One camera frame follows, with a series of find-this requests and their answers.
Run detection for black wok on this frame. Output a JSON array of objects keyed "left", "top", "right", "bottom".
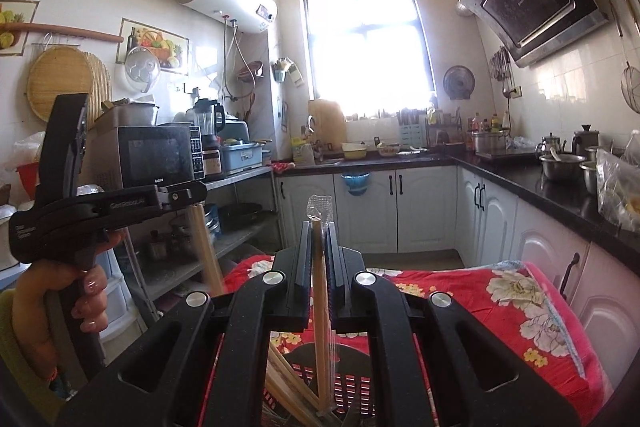
[{"left": 217, "top": 202, "right": 265, "bottom": 223}]

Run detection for water heater hose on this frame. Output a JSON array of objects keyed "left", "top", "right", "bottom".
[{"left": 220, "top": 14, "right": 261, "bottom": 108}]

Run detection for glass pot lid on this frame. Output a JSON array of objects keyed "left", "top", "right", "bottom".
[{"left": 124, "top": 46, "right": 162, "bottom": 94}]

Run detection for dark green plastic utensil basket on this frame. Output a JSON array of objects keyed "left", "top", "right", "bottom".
[{"left": 272, "top": 342, "right": 373, "bottom": 427}]

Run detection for round bamboo board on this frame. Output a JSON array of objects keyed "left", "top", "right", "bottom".
[{"left": 26, "top": 46, "right": 96, "bottom": 122}]

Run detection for person's left forearm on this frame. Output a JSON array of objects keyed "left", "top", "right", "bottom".
[{"left": 0, "top": 289, "right": 68, "bottom": 427}]

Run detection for kitchen window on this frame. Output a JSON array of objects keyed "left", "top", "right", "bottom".
[{"left": 299, "top": 0, "right": 437, "bottom": 120}]

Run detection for wire mesh strainer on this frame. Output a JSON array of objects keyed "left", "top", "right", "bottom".
[{"left": 620, "top": 22, "right": 640, "bottom": 114}]

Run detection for condiment bottles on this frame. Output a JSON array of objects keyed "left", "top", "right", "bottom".
[{"left": 467, "top": 111, "right": 511, "bottom": 135}]

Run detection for yellow packet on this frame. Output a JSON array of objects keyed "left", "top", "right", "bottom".
[{"left": 291, "top": 137, "right": 317, "bottom": 166}]

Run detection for steel kettle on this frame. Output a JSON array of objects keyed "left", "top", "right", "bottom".
[{"left": 536, "top": 133, "right": 563, "bottom": 156}]

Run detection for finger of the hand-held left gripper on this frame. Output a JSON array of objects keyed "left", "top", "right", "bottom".
[{"left": 159, "top": 182, "right": 209, "bottom": 212}]

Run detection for hanging kitchen tools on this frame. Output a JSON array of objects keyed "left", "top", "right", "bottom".
[{"left": 489, "top": 46, "right": 516, "bottom": 82}]

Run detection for steel bowl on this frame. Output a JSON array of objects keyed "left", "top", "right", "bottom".
[{"left": 540, "top": 154, "right": 586, "bottom": 180}]

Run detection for clear plastic bag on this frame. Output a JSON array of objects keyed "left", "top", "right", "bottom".
[{"left": 596, "top": 148, "right": 640, "bottom": 234}]

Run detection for pink padded table cover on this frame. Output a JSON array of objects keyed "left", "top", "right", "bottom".
[{"left": 525, "top": 261, "right": 621, "bottom": 413}]

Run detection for black microwave oven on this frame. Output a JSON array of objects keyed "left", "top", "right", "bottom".
[{"left": 97, "top": 123, "right": 207, "bottom": 190}]

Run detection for white base cabinets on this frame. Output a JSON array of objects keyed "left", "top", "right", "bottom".
[{"left": 275, "top": 164, "right": 640, "bottom": 400}]

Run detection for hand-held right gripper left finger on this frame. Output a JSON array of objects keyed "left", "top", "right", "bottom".
[{"left": 55, "top": 220, "right": 314, "bottom": 427}]

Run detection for person's left hand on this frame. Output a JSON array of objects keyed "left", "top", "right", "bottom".
[{"left": 12, "top": 230, "right": 127, "bottom": 381}]

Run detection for blue plastic bag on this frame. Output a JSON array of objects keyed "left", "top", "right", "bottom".
[{"left": 341, "top": 172, "right": 372, "bottom": 198}]

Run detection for grey-blue plastic box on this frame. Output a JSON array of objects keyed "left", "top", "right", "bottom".
[{"left": 220, "top": 141, "right": 266, "bottom": 174}]

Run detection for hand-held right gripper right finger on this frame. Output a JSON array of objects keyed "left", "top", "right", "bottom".
[{"left": 324, "top": 226, "right": 582, "bottom": 427}]

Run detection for fruit poster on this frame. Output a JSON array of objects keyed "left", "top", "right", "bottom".
[
  {"left": 0, "top": 0, "right": 41, "bottom": 56},
  {"left": 116, "top": 18, "right": 191, "bottom": 76}
]

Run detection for metal shelving unit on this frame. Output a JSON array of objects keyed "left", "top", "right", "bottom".
[{"left": 75, "top": 166, "right": 282, "bottom": 313}]

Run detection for black kitchen countertop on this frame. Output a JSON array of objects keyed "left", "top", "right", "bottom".
[{"left": 272, "top": 151, "right": 640, "bottom": 260}]

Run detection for cardboard box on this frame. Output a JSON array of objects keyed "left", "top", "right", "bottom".
[{"left": 94, "top": 101, "right": 132, "bottom": 132}]

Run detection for black wire spice rack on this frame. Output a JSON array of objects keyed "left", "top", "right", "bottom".
[{"left": 427, "top": 107, "right": 463, "bottom": 145}]

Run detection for white plastic bag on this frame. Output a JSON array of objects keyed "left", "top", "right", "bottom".
[{"left": 12, "top": 132, "right": 47, "bottom": 168}]

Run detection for bunch of chopsticks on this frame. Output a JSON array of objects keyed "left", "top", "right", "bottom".
[{"left": 265, "top": 342, "right": 326, "bottom": 427}]

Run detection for wooden cutting board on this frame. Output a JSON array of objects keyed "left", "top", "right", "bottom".
[{"left": 307, "top": 98, "right": 347, "bottom": 152}]

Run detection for grey-blue plastic drawer unit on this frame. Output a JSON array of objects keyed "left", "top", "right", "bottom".
[{"left": 97, "top": 264, "right": 137, "bottom": 338}]

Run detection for steel pot with lid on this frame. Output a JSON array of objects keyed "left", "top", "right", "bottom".
[{"left": 472, "top": 131, "right": 508, "bottom": 154}]

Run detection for round bamboo mat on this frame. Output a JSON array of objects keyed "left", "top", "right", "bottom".
[{"left": 80, "top": 52, "right": 114, "bottom": 108}]

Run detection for wooden rolling pin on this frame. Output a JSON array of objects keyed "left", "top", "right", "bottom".
[{"left": 0, "top": 22, "right": 125, "bottom": 44}]

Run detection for red floral tablecloth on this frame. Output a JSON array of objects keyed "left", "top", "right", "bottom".
[{"left": 197, "top": 254, "right": 601, "bottom": 427}]

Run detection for white hanging holder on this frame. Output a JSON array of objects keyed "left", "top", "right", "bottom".
[{"left": 271, "top": 56, "right": 307, "bottom": 86}]

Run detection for small round wall fan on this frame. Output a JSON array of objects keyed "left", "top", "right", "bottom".
[{"left": 443, "top": 65, "right": 476, "bottom": 101}]

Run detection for red plastic basin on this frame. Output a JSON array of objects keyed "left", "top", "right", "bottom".
[{"left": 15, "top": 162, "right": 42, "bottom": 200}]

